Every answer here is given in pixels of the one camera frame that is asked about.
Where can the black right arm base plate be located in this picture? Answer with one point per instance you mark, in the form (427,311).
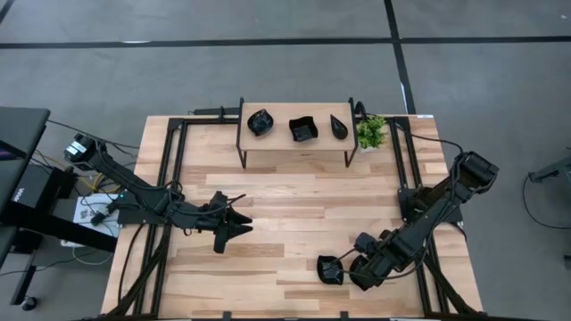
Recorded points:
(450,214)

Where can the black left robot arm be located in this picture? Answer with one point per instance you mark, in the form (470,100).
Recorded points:
(129,183)

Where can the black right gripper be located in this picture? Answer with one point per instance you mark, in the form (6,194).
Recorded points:
(386,260)

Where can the black leaf-shaped mini plate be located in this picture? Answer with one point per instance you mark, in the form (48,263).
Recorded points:
(356,277)
(261,122)
(327,273)

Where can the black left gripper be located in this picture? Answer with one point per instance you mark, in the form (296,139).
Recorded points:
(201,216)

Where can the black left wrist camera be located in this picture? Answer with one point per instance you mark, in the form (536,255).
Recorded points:
(220,243)

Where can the black round desk foot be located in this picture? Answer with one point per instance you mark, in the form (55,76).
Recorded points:
(29,303)

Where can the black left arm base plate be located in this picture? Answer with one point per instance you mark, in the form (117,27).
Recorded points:
(134,217)

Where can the dark desk screen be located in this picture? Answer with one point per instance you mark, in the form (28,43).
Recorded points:
(9,151)

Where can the black computer tower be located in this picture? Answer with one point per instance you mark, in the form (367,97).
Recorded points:
(31,187)

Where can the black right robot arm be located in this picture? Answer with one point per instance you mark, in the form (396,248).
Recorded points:
(428,218)

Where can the black standing desk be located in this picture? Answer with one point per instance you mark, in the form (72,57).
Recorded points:
(22,134)

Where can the white power strip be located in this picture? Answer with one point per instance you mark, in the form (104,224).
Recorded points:
(71,244)

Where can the white printed sheet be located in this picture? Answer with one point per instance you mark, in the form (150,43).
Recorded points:
(85,216)

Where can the black square mini plate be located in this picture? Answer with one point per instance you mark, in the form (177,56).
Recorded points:
(304,130)

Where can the black teardrop mini plate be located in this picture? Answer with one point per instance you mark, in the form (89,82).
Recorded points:
(340,129)

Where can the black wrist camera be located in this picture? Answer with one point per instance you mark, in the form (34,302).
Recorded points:
(366,243)
(220,243)

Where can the small white label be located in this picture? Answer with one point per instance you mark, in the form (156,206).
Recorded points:
(426,116)

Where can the green plant in white pot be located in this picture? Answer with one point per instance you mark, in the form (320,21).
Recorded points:
(370,131)

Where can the grey chair base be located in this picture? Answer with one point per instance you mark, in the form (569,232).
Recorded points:
(553,169)

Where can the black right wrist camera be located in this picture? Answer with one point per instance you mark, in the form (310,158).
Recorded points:
(366,243)

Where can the black floor tape line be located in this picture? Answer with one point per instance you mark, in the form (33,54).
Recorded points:
(223,43)
(397,53)

